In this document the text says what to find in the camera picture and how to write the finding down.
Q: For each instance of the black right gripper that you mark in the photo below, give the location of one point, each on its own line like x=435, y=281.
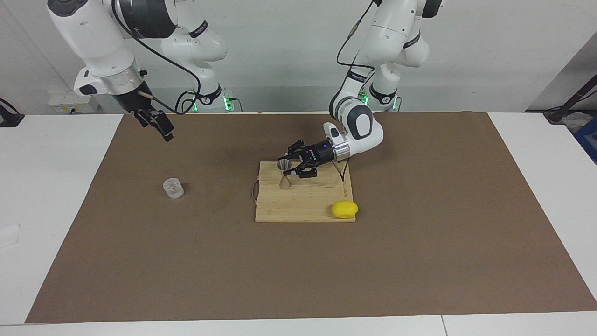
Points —
x=135, y=100

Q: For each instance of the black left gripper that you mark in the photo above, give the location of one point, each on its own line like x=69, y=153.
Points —
x=319, y=153

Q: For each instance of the steel double jigger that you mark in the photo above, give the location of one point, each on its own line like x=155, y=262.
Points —
x=284, y=183

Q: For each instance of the small clear glass cup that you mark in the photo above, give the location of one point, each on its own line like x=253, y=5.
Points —
x=173, y=188

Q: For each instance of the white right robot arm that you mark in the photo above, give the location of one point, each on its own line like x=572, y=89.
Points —
x=93, y=37

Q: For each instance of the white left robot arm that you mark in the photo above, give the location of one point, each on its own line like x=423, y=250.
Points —
x=368, y=130

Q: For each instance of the bamboo cutting board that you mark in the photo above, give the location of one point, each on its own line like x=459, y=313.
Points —
x=308, y=200

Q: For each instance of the yellow lemon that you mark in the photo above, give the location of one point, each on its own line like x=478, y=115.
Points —
x=344, y=209

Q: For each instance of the brown table mat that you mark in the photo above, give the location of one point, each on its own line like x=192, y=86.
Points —
x=298, y=270

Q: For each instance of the white paper label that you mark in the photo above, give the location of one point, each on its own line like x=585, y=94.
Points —
x=9, y=235

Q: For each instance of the black tripod stand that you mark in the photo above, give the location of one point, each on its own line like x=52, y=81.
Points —
x=571, y=100

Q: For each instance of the blue crate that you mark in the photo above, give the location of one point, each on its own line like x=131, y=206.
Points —
x=588, y=140

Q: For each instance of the black clamp mount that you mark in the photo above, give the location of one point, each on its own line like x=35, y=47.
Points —
x=9, y=119

